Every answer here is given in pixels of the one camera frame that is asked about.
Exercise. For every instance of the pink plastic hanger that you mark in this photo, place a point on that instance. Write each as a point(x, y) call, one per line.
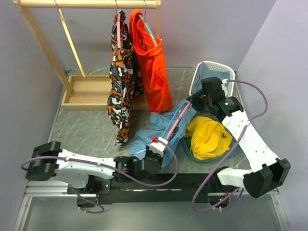
point(181, 116)

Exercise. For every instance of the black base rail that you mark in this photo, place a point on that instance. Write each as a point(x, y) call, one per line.
point(181, 189)

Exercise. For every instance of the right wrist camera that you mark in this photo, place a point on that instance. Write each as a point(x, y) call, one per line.
point(225, 86)

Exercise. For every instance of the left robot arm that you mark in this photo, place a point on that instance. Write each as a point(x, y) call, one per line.
point(50, 161)

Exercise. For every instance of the orange shorts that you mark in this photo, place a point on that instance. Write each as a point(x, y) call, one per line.
point(152, 63)

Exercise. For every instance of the teal hanger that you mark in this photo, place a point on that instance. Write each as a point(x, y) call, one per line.
point(146, 24)

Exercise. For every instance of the grey-blue garment in basket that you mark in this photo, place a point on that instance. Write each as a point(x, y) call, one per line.
point(199, 77)

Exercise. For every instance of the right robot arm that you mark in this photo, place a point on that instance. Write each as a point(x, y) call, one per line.
point(267, 171)

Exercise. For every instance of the teal transparent tray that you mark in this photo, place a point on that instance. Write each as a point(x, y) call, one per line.
point(186, 144)

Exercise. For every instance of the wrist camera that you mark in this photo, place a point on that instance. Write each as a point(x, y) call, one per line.
point(225, 86)
point(158, 145)

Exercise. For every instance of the pink hanger under camouflage shorts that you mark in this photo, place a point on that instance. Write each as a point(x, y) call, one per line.
point(118, 26)

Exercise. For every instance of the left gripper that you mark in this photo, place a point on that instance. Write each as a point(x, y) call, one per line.
point(149, 150)

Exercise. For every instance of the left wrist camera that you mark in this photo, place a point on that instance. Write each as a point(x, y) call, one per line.
point(158, 145)

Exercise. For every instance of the wooden clothes rack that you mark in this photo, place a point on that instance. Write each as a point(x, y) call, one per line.
point(91, 92)

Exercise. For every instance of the yellow garment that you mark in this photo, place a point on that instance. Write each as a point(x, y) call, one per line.
point(209, 138)

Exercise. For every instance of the white plastic basket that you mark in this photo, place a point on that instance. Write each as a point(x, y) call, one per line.
point(228, 69)

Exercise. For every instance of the light blue shorts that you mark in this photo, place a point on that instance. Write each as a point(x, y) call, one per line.
point(161, 125)

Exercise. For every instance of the camouflage patterned shorts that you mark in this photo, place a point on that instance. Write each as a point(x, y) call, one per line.
point(126, 81)

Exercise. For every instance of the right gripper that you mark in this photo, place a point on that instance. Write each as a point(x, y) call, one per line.
point(193, 99)

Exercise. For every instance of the wooden hanger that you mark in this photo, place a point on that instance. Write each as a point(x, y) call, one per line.
point(71, 43)

